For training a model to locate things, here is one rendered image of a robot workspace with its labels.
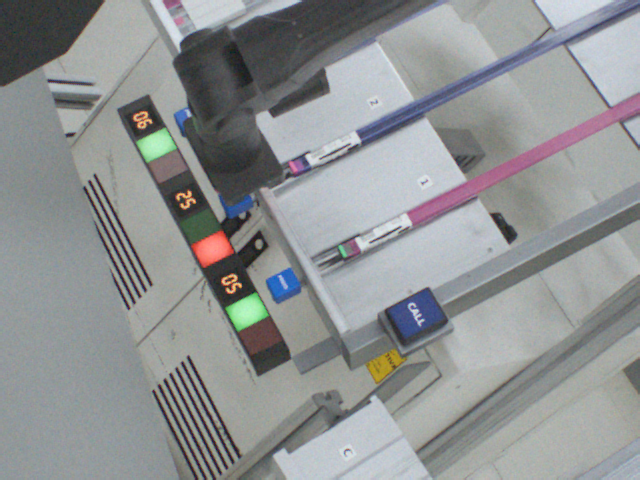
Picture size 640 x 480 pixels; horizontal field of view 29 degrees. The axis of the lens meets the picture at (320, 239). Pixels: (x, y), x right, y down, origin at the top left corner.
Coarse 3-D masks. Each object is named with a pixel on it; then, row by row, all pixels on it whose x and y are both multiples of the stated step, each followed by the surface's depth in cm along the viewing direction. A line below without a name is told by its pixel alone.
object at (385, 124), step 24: (624, 0) 139; (576, 24) 138; (600, 24) 139; (528, 48) 137; (552, 48) 138; (480, 72) 136; (504, 72) 137; (432, 96) 135; (456, 96) 136; (384, 120) 134; (408, 120) 135
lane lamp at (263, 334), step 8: (264, 320) 128; (248, 328) 128; (256, 328) 128; (264, 328) 128; (272, 328) 128; (240, 336) 128; (248, 336) 128; (256, 336) 128; (264, 336) 128; (272, 336) 128; (280, 336) 128; (248, 344) 127; (256, 344) 127; (264, 344) 127; (272, 344) 127; (256, 352) 127
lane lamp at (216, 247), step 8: (208, 240) 132; (216, 240) 132; (224, 240) 132; (200, 248) 132; (208, 248) 132; (216, 248) 132; (224, 248) 132; (200, 256) 131; (208, 256) 131; (216, 256) 131; (224, 256) 131; (208, 264) 131
